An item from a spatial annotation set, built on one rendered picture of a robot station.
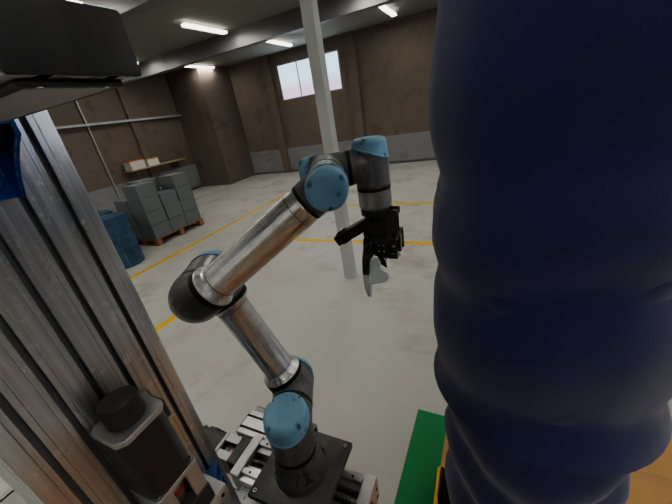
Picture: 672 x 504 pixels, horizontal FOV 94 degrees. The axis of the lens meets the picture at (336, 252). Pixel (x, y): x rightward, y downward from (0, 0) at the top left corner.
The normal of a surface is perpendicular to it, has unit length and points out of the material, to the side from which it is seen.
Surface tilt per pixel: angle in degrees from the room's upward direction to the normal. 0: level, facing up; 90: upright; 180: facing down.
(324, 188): 90
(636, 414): 98
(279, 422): 8
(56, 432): 90
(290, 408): 8
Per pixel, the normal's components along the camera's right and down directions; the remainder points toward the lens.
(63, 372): 0.90, 0.04
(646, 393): 0.18, 0.54
